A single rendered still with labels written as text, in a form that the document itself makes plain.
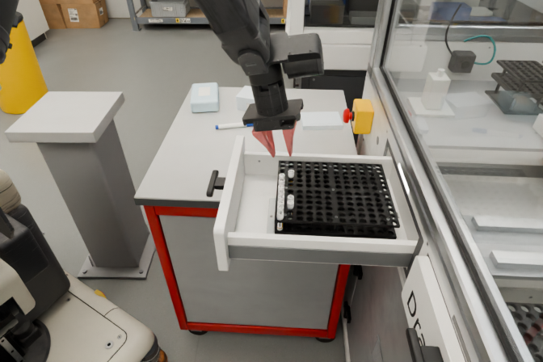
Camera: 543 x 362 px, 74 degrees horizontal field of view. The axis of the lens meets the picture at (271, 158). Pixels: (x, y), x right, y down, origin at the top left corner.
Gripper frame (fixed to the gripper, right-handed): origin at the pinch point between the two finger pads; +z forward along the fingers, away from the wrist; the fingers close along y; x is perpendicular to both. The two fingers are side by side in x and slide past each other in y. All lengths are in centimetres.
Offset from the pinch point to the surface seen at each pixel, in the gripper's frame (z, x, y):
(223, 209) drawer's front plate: 3.2, -12.8, -8.8
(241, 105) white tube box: 12, 50, -25
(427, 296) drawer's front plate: 11.3, -22.6, 23.0
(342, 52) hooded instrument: 7, 80, 8
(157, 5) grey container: 10, 349, -210
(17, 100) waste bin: 32, 144, -232
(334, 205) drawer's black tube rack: 9.5, -5.0, 9.4
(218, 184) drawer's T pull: 3.7, -4.7, -12.6
